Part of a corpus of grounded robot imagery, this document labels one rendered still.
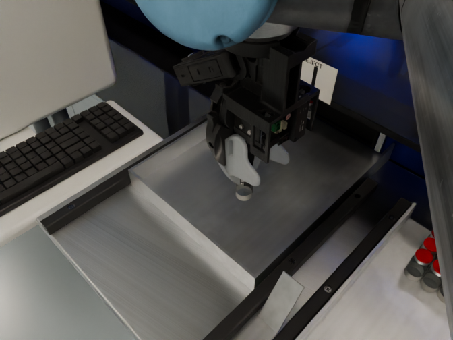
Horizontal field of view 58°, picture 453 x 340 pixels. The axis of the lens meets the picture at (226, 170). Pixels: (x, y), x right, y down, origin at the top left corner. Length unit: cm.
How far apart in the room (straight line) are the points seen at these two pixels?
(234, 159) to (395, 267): 27
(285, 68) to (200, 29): 15
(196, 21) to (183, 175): 48
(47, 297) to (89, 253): 106
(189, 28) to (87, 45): 74
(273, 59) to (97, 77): 68
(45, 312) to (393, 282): 127
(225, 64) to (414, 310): 38
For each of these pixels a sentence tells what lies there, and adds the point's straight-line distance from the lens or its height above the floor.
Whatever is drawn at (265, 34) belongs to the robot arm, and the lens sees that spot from 34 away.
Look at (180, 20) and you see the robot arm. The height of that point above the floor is 127.
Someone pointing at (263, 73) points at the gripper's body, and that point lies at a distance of 37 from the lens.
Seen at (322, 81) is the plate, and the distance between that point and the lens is 63.
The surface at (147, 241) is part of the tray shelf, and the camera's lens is 60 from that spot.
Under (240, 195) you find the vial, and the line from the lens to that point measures 53.
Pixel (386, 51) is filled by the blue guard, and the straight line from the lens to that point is 56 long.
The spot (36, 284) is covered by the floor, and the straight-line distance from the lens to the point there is 170.
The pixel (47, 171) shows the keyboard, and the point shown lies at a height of 83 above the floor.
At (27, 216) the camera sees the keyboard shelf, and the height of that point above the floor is 80.
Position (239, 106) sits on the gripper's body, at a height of 113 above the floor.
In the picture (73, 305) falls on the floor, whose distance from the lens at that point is 160.
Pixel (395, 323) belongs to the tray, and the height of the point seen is 88.
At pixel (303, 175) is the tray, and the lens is 67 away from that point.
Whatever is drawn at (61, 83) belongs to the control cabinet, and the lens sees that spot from 95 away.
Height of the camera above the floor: 136
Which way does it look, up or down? 46 degrees down
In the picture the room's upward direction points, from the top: straight up
